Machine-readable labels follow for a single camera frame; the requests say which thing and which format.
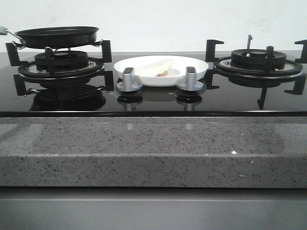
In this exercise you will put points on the black gas burner plain side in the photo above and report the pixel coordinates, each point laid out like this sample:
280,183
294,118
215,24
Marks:
260,83

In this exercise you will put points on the black frying pan mint handle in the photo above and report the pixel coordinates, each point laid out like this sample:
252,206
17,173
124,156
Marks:
57,37

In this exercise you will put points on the black glass cooktop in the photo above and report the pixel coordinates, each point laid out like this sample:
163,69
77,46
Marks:
98,96

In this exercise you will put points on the black plain side support grate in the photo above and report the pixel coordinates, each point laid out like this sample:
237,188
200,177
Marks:
212,51

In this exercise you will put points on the grey cabinet front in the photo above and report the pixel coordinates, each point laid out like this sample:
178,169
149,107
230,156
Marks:
152,209

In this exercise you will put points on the fried egg orange yolk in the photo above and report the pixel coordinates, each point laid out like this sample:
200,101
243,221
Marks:
155,68

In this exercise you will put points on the silver stove knob plain side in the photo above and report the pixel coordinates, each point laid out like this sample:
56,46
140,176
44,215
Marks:
190,83

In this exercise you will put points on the white round plate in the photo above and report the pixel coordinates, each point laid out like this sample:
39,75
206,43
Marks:
169,78

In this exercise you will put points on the black gas burner pan side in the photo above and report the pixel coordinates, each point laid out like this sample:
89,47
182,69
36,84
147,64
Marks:
62,65

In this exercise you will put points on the black pan support grate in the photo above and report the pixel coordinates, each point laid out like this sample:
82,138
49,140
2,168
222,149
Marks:
12,49

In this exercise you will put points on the silver stove knob pan side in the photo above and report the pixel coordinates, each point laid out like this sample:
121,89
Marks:
130,82

